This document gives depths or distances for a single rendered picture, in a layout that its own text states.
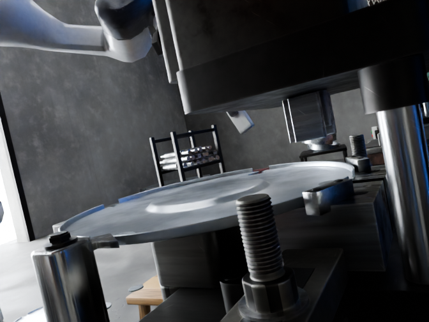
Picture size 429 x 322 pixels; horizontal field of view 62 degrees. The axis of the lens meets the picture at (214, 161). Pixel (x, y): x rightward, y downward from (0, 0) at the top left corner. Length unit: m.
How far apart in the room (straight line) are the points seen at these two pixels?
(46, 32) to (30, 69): 5.05
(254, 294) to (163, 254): 0.20
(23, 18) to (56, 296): 0.67
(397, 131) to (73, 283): 0.20
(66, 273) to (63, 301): 0.02
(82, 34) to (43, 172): 4.81
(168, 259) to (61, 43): 0.63
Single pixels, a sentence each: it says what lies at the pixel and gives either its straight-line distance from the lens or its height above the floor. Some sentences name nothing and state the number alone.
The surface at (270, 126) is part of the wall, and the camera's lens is 7.41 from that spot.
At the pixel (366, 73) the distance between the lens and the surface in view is 0.22.
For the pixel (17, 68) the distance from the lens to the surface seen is 5.83.
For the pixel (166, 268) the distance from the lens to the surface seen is 0.37.
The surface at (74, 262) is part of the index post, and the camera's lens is 0.24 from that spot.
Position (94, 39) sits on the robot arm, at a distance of 0.89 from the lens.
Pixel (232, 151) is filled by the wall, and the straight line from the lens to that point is 7.82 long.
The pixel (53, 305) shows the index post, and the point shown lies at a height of 0.76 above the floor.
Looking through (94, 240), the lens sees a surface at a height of 0.79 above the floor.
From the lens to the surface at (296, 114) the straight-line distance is 0.30.
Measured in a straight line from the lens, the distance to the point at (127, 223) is 0.32.
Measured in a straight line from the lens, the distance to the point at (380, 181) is 0.31.
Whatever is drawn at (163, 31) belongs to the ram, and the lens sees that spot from 0.33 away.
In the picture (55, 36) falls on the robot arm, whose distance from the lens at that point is 0.89.
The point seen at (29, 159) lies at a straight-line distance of 5.55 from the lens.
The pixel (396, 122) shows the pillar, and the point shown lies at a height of 0.83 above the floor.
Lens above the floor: 0.84
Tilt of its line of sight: 3 degrees down
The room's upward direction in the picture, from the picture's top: 12 degrees counter-clockwise
